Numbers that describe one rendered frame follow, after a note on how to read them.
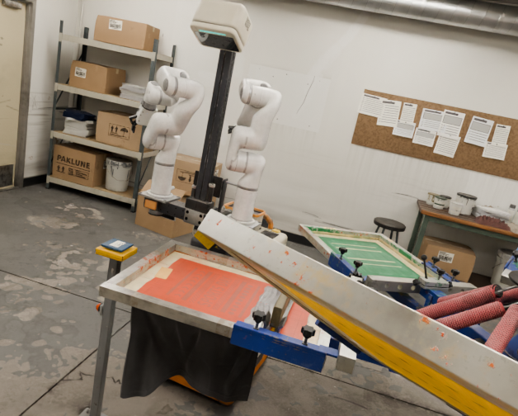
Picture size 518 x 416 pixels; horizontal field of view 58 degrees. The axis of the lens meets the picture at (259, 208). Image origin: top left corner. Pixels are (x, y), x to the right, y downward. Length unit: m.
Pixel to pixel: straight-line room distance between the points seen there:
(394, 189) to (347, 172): 0.56
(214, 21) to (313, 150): 3.64
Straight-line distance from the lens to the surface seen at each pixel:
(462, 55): 5.49
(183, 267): 1.99
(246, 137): 1.98
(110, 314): 2.22
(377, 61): 5.43
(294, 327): 1.70
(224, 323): 1.55
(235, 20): 1.96
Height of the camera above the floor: 1.74
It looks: 15 degrees down
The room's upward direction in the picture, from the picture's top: 12 degrees clockwise
